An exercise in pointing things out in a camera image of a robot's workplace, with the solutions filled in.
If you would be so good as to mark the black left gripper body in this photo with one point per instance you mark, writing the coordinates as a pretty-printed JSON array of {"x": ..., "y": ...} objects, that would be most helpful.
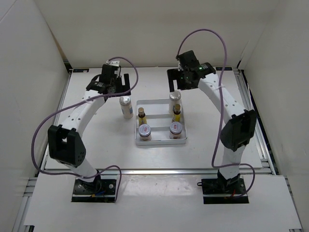
[{"x": 118, "y": 87}]

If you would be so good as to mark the yellow small bottle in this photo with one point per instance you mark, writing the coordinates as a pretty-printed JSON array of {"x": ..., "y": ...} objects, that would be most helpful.
[
  {"x": 176, "y": 113},
  {"x": 142, "y": 116}
]

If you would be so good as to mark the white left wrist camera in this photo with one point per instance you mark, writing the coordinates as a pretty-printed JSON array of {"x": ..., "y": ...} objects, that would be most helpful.
[{"x": 115, "y": 63}]

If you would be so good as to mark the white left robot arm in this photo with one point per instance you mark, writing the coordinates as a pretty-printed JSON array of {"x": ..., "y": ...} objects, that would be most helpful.
[{"x": 65, "y": 140}]

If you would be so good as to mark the white divided tray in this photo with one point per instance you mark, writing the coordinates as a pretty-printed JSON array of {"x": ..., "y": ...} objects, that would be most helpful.
[{"x": 159, "y": 119}]

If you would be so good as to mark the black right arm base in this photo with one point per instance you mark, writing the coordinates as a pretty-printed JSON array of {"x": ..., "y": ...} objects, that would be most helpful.
[{"x": 213, "y": 194}]

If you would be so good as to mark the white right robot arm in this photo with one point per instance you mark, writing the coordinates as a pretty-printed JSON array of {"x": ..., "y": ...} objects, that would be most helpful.
[{"x": 239, "y": 122}]

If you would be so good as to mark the aluminium frame rail front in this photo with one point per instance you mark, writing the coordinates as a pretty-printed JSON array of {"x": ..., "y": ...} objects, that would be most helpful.
[{"x": 168, "y": 171}]

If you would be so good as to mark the white shaker bottle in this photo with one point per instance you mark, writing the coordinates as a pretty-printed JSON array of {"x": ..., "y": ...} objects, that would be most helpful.
[
  {"x": 126, "y": 107},
  {"x": 174, "y": 98}
]

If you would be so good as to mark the sauce jar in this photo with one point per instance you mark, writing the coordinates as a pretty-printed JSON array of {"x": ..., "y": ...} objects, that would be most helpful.
[
  {"x": 175, "y": 130},
  {"x": 145, "y": 132}
]

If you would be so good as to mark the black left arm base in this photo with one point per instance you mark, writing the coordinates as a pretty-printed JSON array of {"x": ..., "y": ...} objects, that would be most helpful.
[{"x": 103, "y": 189}]

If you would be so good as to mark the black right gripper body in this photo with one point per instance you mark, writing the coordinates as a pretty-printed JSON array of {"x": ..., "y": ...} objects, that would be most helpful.
[{"x": 185, "y": 84}]

